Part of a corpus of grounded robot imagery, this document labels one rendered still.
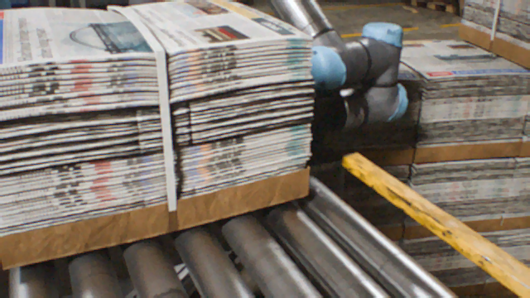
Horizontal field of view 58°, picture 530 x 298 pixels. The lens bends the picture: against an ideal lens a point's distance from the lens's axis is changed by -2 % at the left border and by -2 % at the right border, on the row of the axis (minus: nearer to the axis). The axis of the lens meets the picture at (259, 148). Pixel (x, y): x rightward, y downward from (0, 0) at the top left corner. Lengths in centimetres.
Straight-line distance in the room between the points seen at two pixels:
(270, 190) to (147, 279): 19
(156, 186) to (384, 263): 28
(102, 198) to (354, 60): 48
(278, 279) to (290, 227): 11
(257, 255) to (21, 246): 26
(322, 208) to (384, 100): 34
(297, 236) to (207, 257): 12
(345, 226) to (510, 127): 79
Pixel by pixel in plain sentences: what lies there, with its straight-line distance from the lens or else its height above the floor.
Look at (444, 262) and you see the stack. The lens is 149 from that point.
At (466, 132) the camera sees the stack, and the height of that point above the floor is 68.
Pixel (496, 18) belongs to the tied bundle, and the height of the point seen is 92.
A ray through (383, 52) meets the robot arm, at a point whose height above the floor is 94.
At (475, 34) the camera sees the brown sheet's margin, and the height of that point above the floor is 86.
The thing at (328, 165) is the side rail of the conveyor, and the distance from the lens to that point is 78.
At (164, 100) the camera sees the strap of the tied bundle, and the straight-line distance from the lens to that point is 52.
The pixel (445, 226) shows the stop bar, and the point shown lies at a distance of 62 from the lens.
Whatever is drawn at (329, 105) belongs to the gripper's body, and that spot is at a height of 84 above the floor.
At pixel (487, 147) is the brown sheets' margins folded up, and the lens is 133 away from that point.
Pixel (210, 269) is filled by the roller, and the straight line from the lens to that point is 55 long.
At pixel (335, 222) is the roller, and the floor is 79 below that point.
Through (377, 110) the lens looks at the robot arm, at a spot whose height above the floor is 83.
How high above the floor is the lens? 115
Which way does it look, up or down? 25 degrees down
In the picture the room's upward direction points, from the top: straight up
